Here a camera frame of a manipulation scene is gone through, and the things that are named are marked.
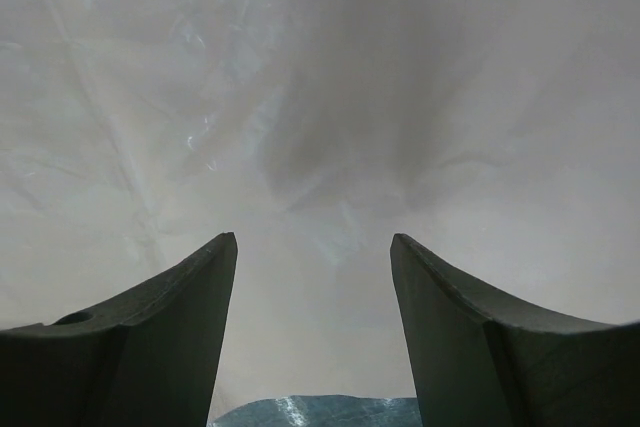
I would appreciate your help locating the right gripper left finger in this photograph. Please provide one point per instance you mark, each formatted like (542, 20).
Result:
(145, 357)

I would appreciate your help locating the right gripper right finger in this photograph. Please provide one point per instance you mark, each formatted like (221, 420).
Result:
(480, 356)

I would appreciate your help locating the pink wrapping paper sheet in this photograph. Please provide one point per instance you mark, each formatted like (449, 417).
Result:
(501, 134)

